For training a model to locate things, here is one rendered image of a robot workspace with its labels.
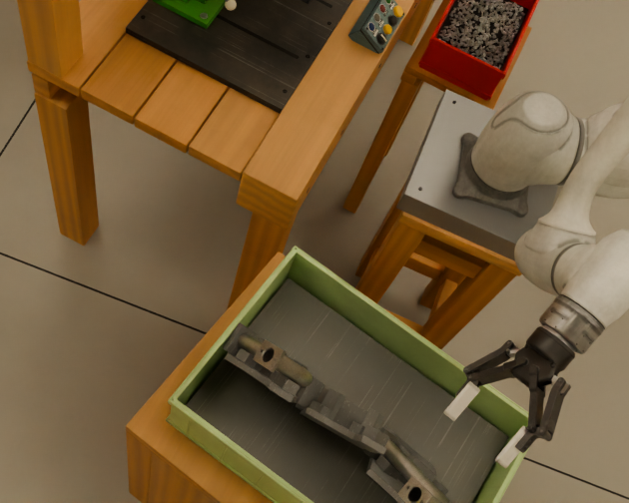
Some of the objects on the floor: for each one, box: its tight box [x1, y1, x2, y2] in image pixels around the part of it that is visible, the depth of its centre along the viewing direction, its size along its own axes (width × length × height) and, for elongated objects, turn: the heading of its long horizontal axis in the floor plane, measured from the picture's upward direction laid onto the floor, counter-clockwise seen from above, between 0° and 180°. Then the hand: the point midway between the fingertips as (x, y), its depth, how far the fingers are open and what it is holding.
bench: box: [27, 0, 434, 309], centre depth 260 cm, size 70×149×88 cm, turn 149°
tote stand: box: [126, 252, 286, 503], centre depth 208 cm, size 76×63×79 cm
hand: (477, 434), depth 134 cm, fingers open, 13 cm apart
